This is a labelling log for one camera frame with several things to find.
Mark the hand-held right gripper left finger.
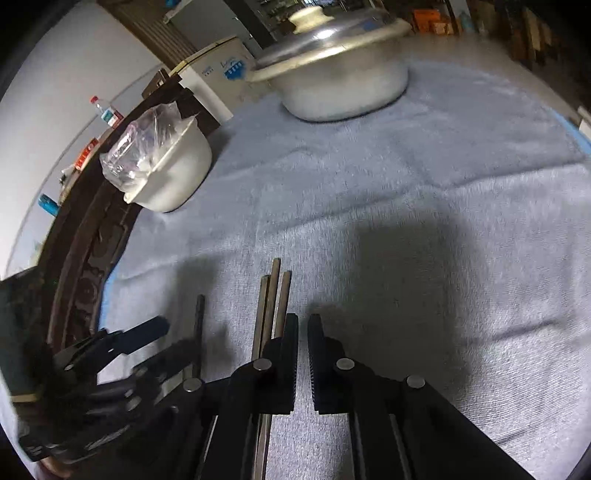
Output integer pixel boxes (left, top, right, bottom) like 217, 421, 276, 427
175, 314, 299, 480

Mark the red cap water bottle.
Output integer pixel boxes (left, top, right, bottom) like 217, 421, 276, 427
90, 95, 124, 127

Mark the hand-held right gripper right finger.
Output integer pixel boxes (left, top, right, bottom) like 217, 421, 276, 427
307, 314, 536, 480

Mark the aluminium pot lid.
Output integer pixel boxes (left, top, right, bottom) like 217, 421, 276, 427
252, 6, 413, 78

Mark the white bowl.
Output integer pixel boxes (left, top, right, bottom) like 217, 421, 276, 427
122, 117, 213, 213

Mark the wooden chair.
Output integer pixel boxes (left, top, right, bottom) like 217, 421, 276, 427
142, 68, 186, 100

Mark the dark chopstick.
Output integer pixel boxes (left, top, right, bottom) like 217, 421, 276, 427
193, 294, 206, 381

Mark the grey cloth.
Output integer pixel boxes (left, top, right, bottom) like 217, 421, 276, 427
99, 44, 591, 480

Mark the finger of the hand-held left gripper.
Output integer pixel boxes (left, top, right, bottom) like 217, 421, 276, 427
131, 338, 199, 391
53, 316, 170, 374

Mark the blue tablecloth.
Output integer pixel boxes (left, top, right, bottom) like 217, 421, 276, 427
99, 108, 591, 337

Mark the orange box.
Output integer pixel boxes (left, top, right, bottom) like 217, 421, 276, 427
413, 10, 456, 36

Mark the clear plastic bag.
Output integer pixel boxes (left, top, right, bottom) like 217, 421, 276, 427
99, 102, 199, 191

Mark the carved wooden sideboard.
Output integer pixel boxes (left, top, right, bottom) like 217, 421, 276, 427
34, 69, 223, 365

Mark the brown door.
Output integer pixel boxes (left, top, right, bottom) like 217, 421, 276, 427
97, 0, 200, 70

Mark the white chest freezer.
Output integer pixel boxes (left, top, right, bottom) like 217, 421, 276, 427
168, 36, 265, 126

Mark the red box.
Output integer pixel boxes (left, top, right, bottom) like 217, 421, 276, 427
74, 138, 100, 171

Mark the aluminium pot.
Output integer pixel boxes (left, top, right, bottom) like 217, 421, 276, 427
245, 34, 411, 123

